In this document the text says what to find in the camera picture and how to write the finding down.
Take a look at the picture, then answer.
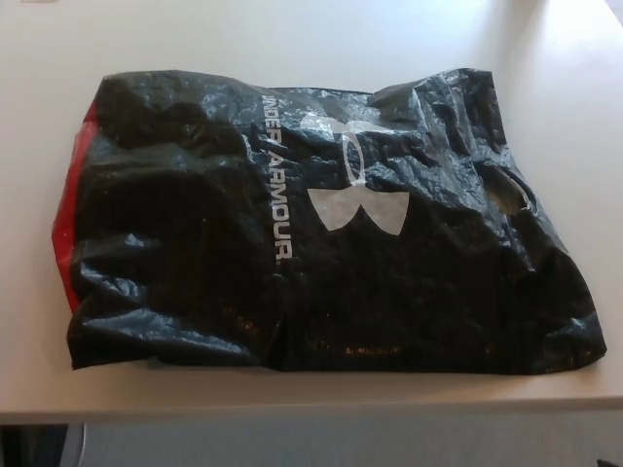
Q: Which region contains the black and red plastic bag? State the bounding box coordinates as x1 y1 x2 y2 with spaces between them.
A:
48 65 610 377

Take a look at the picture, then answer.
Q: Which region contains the dark object under desk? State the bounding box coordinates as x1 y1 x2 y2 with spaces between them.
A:
0 422 67 467

